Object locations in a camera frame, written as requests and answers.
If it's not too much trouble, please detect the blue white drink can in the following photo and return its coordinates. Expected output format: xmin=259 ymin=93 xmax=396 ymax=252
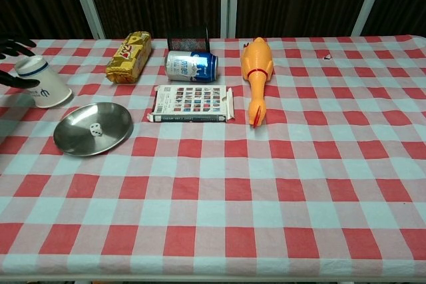
xmin=164 ymin=50 xmax=219 ymax=83

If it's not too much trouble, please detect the silver metal plate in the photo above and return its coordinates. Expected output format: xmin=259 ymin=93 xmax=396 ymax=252
xmin=53 ymin=102 xmax=134 ymax=158

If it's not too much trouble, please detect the grey partition frame post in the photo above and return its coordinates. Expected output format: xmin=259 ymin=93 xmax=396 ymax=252
xmin=351 ymin=0 xmax=390 ymax=37
xmin=66 ymin=0 xmax=107 ymax=39
xmin=220 ymin=0 xmax=240 ymax=39

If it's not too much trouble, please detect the white card box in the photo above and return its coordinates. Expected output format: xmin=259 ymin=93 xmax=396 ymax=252
xmin=146 ymin=84 xmax=236 ymax=123

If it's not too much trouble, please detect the black mesh pen holder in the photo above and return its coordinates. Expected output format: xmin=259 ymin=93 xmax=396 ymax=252
xmin=166 ymin=27 xmax=211 ymax=54

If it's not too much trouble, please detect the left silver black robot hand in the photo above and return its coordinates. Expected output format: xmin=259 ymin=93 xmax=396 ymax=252
xmin=0 ymin=38 xmax=41 ymax=89

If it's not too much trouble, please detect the white round container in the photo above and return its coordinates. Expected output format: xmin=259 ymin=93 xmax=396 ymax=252
xmin=13 ymin=56 xmax=73 ymax=109

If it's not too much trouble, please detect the yellow biscuit packet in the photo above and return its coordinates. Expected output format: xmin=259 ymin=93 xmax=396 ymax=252
xmin=105 ymin=31 xmax=152 ymax=84

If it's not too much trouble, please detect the red white checkered tablecloth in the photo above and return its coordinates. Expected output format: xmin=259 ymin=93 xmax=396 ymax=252
xmin=0 ymin=35 xmax=426 ymax=277

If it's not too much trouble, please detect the orange rubber chicken toy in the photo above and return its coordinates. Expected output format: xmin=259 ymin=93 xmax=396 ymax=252
xmin=241 ymin=37 xmax=276 ymax=128

